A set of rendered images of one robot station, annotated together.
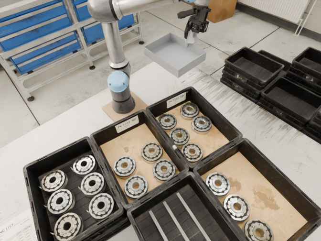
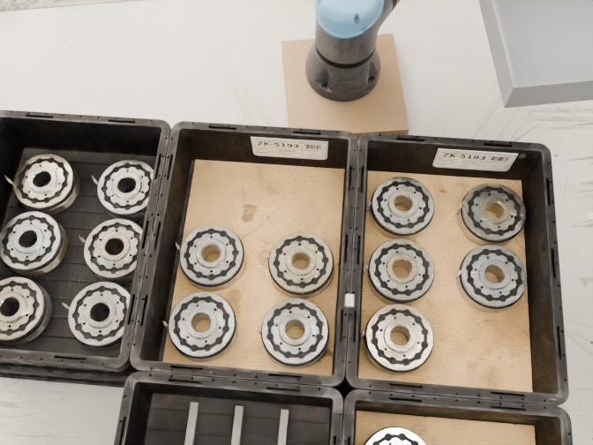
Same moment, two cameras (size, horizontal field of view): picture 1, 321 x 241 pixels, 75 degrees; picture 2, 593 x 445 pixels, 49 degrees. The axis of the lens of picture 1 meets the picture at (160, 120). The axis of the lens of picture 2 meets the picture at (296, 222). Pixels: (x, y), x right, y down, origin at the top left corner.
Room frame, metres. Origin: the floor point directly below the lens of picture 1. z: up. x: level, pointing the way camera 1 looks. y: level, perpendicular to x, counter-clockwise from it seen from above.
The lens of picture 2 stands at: (0.22, -0.14, 1.82)
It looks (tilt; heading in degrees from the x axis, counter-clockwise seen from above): 67 degrees down; 36
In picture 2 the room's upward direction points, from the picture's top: 3 degrees counter-clockwise
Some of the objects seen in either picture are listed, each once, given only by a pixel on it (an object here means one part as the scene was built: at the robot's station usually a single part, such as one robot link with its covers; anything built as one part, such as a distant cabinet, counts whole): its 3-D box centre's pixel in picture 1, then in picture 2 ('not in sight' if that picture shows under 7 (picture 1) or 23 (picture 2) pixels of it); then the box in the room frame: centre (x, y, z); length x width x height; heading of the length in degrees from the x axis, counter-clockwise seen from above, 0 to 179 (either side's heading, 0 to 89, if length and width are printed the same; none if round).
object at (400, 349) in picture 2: (192, 151); (400, 335); (0.47, -0.14, 0.86); 0.05 x 0.05 x 0.01
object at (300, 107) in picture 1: (284, 110); not in sight; (1.11, -1.08, 0.31); 0.40 x 0.30 x 0.34; 38
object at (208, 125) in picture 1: (201, 123); (493, 275); (0.64, -0.21, 0.86); 0.10 x 0.10 x 0.01
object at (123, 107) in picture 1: (122, 99); (343, 55); (0.92, 0.23, 0.78); 0.15 x 0.15 x 0.10
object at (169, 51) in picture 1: (174, 53); (559, 12); (0.96, -0.10, 1.07); 0.27 x 0.20 x 0.05; 38
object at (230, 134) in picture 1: (190, 128); (446, 270); (0.60, -0.15, 0.87); 0.40 x 0.30 x 0.11; 28
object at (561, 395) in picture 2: (191, 122); (454, 259); (0.60, -0.15, 0.92); 0.40 x 0.30 x 0.02; 28
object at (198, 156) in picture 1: (192, 151); (399, 336); (0.47, -0.14, 0.86); 0.10 x 0.10 x 0.01
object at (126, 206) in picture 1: (136, 152); (251, 245); (0.46, 0.12, 0.92); 0.40 x 0.30 x 0.02; 28
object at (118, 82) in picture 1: (119, 85); (349, 11); (0.93, 0.23, 0.89); 0.13 x 0.12 x 0.14; 179
